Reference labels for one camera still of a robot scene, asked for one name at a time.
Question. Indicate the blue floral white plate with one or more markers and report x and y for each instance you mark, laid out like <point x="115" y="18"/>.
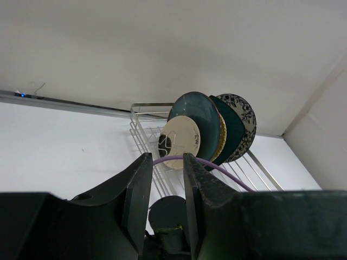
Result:
<point x="245" y="112"/>

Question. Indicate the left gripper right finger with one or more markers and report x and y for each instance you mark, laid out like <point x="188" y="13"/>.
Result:
<point x="226" y="224"/>

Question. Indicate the cream plate with black blotch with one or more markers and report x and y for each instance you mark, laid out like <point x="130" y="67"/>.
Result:
<point x="180" y="135"/>

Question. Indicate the round teal glazed plate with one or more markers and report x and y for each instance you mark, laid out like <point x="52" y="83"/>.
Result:
<point x="204" y="112"/>

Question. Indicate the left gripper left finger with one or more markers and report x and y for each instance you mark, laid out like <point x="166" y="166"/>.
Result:
<point x="105" y="222"/>

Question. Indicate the dark green square plate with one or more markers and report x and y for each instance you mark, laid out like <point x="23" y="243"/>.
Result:
<point x="235" y="131"/>

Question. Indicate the woven bamboo round plate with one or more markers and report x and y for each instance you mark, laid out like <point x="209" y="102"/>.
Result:
<point x="222" y="139"/>

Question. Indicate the wire dish rack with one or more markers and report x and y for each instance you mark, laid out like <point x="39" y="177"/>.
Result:
<point x="147" y="122"/>

